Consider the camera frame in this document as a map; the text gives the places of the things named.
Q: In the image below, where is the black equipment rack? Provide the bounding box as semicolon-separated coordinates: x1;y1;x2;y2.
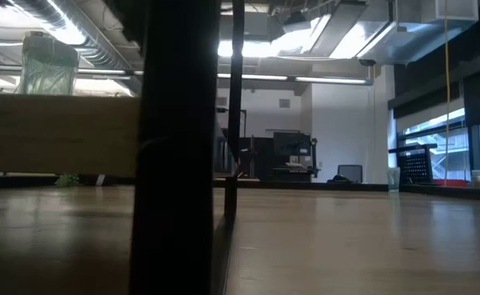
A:
247;129;321;184

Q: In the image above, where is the long linear light fixture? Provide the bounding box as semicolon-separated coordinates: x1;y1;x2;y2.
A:
0;62;375;87

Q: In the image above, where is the dark computer monitor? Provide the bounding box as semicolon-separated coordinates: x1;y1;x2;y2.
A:
328;163;364;184

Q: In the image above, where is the succulent plant black pot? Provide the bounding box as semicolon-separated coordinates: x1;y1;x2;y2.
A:
54;174;108;188

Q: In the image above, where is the black perforated metal stand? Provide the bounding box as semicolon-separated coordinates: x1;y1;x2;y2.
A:
388;143;438;185

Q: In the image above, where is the red low object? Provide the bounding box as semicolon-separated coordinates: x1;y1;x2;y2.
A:
432;178;469;188

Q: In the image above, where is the white box fixture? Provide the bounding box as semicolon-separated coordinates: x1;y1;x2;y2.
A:
422;0;479;22

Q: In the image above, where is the black metal table frame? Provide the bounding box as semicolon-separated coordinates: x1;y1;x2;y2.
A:
0;171;480;202

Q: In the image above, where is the wide silver ventilation duct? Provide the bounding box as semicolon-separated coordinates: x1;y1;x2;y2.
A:
8;0;145;98

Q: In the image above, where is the silver rectangular air duct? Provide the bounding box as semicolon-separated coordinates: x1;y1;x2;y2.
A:
356;20;479;66

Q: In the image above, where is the yellow hanging cord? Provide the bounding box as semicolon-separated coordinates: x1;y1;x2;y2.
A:
443;0;451;188

